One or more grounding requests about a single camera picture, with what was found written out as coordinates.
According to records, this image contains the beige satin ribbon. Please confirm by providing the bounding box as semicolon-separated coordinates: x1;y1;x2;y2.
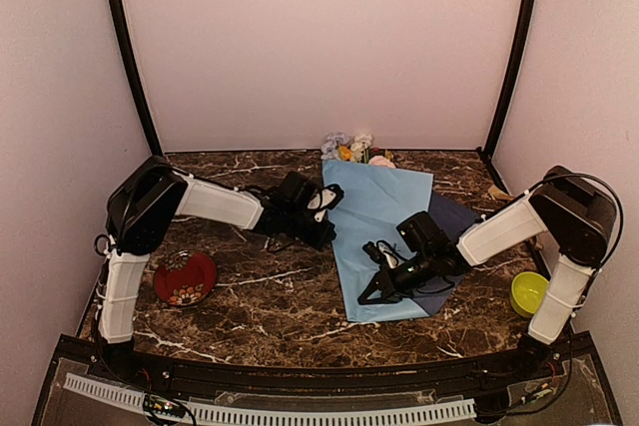
488;185;513;202

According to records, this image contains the white slotted cable duct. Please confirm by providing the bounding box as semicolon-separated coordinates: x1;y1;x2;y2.
63;373;476;425

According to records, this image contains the black left corner post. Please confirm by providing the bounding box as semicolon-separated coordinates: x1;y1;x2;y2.
108;0;164;156

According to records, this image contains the red floral plate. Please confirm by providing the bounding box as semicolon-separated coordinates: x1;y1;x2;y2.
153;250;218;308

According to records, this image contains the black corner post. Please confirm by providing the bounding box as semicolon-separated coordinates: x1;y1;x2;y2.
478;0;535;164
108;0;164;156

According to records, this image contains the blue wrapping paper sheet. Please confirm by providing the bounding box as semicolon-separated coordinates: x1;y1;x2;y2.
321;160;483;323

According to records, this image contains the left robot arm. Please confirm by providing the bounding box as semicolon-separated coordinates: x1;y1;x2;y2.
97;156;343;382

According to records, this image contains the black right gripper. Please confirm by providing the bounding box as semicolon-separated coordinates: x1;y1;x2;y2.
359;249;436;306

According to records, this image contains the black right corner post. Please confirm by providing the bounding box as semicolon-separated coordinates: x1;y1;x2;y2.
478;0;535;164

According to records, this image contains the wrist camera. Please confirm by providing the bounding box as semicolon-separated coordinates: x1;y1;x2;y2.
308;184;344;222
362;240;405;269

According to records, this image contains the black front frame rail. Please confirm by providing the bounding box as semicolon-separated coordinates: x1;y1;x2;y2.
54;333;595;400

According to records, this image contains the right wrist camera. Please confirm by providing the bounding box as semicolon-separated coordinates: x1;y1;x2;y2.
362;240;405;269

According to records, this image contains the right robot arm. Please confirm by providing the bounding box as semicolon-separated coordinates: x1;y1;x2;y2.
357;166;624;380

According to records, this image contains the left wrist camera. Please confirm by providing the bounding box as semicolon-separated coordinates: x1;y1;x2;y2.
308;184;344;222

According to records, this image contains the pink and blue fake flower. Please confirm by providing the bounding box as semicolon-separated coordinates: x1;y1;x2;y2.
319;132;395;169

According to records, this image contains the yellow-green bowl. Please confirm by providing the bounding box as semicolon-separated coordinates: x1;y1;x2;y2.
509;271;549;318

